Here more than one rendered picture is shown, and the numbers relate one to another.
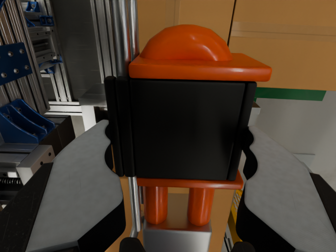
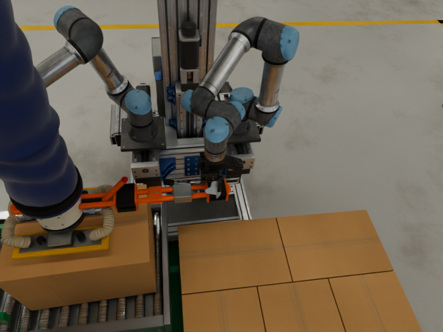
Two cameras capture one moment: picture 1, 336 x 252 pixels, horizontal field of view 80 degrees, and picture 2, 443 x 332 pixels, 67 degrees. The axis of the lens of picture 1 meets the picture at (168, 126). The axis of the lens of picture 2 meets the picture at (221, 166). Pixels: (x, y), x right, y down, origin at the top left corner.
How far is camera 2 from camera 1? 1.25 m
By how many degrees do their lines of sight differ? 51
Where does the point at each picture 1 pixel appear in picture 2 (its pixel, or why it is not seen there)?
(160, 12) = (221, 245)
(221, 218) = (115, 261)
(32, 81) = (180, 175)
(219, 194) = (137, 254)
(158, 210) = (195, 186)
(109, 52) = not seen: hidden behind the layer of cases
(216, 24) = (221, 280)
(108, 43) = not seen: hidden behind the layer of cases
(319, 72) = not seen: outside the picture
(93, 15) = (209, 220)
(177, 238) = (188, 190)
